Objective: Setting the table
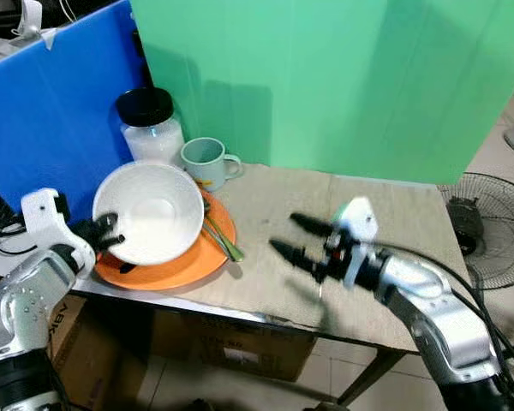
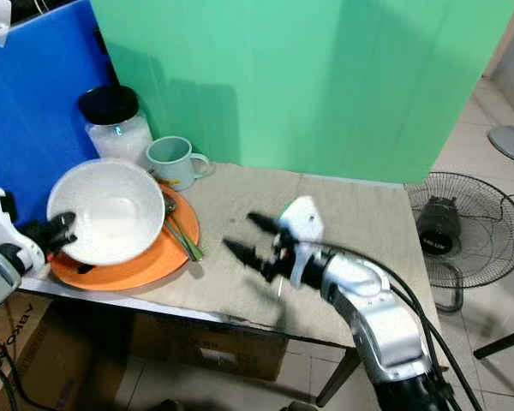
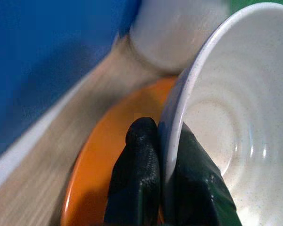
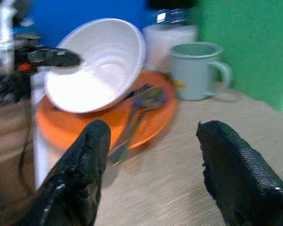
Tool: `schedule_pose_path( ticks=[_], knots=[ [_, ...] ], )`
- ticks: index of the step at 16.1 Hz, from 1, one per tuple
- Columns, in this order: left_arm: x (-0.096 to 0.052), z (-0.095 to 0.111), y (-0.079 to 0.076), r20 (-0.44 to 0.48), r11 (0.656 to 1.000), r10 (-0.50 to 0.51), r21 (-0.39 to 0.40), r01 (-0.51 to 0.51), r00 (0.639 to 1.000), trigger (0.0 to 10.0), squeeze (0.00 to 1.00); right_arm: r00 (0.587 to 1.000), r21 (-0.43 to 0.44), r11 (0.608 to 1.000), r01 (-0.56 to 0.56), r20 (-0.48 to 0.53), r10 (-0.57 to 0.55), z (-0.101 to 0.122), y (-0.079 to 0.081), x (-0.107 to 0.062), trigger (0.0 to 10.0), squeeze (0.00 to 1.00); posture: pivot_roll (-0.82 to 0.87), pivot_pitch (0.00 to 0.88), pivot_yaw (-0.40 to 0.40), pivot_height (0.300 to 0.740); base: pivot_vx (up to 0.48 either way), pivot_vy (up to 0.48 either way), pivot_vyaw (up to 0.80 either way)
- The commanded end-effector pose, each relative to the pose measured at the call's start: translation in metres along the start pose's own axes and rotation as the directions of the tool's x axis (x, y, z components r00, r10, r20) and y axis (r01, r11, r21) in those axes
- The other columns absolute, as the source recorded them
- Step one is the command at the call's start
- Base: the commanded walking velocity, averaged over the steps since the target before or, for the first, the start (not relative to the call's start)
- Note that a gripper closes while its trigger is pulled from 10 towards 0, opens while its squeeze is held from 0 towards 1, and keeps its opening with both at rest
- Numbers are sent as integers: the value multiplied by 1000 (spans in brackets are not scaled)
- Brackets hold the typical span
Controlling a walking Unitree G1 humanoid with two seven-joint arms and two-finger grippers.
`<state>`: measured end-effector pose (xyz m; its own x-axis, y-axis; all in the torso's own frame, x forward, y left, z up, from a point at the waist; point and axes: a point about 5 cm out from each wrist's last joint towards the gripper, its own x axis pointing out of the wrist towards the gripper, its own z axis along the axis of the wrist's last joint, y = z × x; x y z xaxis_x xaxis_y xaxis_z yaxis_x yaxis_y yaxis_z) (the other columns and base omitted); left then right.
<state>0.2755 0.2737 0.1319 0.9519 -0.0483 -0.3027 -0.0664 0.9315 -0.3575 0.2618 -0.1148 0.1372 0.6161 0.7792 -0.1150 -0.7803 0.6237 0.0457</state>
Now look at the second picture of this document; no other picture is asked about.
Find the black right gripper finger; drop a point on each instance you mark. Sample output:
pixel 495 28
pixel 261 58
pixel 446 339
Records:
pixel 248 259
pixel 267 224

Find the white ceramic bowl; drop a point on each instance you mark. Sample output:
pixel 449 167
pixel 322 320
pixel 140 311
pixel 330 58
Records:
pixel 111 212

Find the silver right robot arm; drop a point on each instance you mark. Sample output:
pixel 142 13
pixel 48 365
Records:
pixel 385 321

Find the green chopsticks pair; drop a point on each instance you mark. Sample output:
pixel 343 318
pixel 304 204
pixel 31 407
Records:
pixel 187 240

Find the orange plastic plate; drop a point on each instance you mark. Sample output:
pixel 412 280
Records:
pixel 141 270

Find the metal spoon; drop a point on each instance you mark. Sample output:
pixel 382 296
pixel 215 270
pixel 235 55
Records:
pixel 170 204

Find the brown cardboard box with label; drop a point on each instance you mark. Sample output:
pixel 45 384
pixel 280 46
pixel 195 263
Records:
pixel 206 347

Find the clear jar with black lid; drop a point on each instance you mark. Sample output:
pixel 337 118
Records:
pixel 116 127

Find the brown cardboard box with print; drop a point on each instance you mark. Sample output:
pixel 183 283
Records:
pixel 51 351

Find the pale green mug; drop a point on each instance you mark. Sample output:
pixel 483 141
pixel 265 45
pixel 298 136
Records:
pixel 170 161

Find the blue board panel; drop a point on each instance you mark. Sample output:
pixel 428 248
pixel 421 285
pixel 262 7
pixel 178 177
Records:
pixel 34 103

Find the dark table leg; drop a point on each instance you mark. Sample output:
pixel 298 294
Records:
pixel 338 377

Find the green board panel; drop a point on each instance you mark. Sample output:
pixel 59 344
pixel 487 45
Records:
pixel 300 86

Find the black floor fan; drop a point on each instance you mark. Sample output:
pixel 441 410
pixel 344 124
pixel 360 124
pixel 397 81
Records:
pixel 463 227

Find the black stand leg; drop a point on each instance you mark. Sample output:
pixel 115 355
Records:
pixel 504 338

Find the grey round fan base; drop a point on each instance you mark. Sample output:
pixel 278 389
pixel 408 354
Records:
pixel 511 144

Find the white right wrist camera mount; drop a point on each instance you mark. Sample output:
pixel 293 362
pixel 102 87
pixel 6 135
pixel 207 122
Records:
pixel 301 221

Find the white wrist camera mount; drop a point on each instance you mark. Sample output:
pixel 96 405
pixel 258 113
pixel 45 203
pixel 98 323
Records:
pixel 0 218
pixel 301 221

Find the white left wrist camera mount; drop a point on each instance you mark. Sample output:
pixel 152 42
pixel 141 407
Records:
pixel 0 218

